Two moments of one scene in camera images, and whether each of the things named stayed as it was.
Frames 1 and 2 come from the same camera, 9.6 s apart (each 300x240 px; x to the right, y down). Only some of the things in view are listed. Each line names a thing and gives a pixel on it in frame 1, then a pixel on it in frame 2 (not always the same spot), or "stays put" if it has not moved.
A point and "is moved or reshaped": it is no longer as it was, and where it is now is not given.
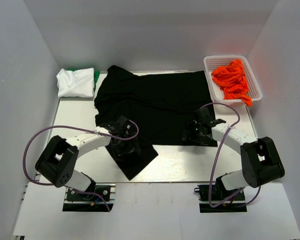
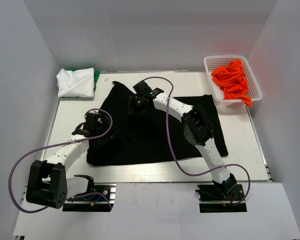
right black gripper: (191, 126) -> (133, 101)
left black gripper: (131, 147) -> (102, 125)
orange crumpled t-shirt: (232, 79) stays put
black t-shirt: (143, 111) is moved or reshaped
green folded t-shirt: (96, 73) stays put
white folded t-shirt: (77, 83) stays put
